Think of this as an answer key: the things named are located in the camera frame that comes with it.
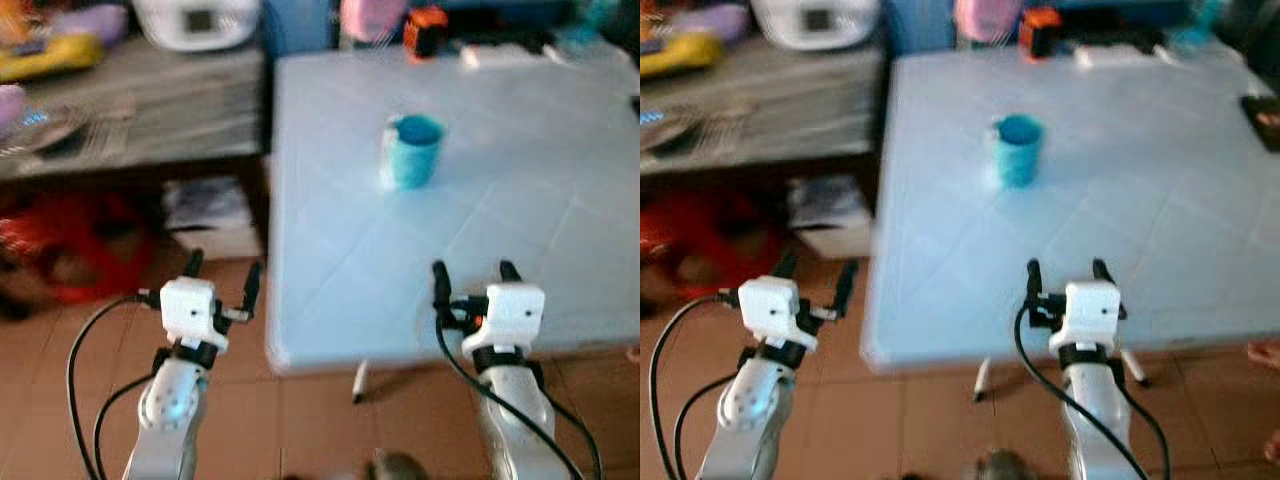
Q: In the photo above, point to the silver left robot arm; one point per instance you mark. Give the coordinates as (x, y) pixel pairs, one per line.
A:
(745, 410)
(168, 410)

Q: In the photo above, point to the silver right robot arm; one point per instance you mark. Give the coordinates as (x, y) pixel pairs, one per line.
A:
(515, 410)
(1095, 410)

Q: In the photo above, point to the box with papers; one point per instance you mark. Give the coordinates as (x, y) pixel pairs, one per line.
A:
(212, 215)
(830, 212)

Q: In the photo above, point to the red plastic bag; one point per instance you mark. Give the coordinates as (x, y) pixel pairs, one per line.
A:
(710, 240)
(85, 245)

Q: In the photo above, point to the white table leg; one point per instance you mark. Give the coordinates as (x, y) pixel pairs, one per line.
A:
(983, 380)
(1134, 368)
(359, 382)

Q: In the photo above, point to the blue plastic cup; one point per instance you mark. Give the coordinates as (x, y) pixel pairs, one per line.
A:
(1018, 155)
(415, 155)

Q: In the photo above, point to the grey wooden bench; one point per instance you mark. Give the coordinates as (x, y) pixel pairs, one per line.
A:
(790, 95)
(160, 105)

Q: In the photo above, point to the grey robot foot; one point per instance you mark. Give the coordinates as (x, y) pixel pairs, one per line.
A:
(1003, 467)
(397, 467)

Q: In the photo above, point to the bare person foot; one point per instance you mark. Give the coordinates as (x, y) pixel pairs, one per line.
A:
(1266, 353)

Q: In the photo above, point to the flat white box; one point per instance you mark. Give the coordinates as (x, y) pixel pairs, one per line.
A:
(1115, 55)
(502, 56)

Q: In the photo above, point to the yellow plastic item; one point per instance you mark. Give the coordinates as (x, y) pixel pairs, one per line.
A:
(675, 57)
(45, 58)

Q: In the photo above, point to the small pink item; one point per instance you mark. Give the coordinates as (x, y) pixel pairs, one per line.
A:
(10, 108)

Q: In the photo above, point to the white rice cooker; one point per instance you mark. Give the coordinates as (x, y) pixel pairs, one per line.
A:
(197, 22)
(815, 20)

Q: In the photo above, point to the orange and black device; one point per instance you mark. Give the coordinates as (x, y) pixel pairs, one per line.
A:
(425, 33)
(1040, 32)

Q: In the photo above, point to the purple plastic item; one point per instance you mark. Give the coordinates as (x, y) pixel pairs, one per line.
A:
(715, 22)
(92, 22)

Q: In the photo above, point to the blue plastic chair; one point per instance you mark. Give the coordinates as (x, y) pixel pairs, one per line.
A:
(918, 25)
(298, 25)

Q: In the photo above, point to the pink round item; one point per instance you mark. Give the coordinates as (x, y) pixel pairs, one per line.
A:
(985, 18)
(372, 18)

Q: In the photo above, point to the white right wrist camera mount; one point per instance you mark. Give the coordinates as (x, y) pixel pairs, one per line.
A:
(1092, 310)
(515, 312)

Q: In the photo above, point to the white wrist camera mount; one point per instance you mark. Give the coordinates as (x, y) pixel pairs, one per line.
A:
(515, 312)
(770, 305)
(1092, 310)
(188, 305)

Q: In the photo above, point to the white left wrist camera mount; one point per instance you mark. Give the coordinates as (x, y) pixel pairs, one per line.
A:
(770, 305)
(188, 305)

